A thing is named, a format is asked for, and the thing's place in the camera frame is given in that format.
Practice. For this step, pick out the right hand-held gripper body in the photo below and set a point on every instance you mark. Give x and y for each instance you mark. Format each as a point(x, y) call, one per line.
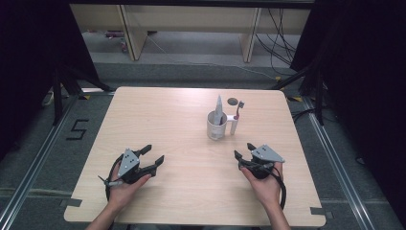
point(266, 154)

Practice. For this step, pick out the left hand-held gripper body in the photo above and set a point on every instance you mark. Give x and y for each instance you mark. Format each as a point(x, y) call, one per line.
point(128, 163)

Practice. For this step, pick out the white cup with side holder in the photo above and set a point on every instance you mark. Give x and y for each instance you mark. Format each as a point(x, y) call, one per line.
point(215, 131)

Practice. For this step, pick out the pink toothbrush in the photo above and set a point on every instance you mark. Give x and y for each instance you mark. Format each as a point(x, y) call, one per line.
point(237, 111)

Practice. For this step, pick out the white toothpaste tube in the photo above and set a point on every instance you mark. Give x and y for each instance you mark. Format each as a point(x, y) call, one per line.
point(219, 111)

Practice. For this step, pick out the person's left hand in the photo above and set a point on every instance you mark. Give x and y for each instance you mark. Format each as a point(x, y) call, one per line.
point(123, 195)

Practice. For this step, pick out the person's right hand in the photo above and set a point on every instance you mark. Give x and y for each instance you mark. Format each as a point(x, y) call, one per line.
point(268, 190)

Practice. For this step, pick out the dark round table grommet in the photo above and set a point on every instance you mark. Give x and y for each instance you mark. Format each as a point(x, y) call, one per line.
point(232, 101)

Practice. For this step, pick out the yellow black tape piece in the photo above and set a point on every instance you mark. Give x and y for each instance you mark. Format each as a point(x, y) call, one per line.
point(295, 99)
point(84, 97)

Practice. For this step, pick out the grey tape piece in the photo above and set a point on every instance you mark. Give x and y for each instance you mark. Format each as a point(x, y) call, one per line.
point(319, 211)
point(71, 202)

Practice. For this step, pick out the black metal stand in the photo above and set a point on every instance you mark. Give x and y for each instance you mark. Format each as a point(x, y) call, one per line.
point(319, 96)
point(57, 96)

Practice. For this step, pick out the white object on floor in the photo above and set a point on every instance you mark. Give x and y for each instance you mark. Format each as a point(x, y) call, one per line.
point(48, 98)

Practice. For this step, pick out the small bottle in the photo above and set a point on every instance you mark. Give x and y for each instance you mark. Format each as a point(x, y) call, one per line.
point(124, 45)

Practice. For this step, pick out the black curtain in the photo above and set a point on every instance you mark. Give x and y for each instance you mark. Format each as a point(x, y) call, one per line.
point(367, 64)
point(32, 48)

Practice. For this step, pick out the light wooden shelf unit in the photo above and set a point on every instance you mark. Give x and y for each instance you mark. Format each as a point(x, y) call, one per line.
point(191, 19)

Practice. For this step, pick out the metal floor rail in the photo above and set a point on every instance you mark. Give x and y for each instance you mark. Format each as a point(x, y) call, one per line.
point(335, 159)
point(40, 159)

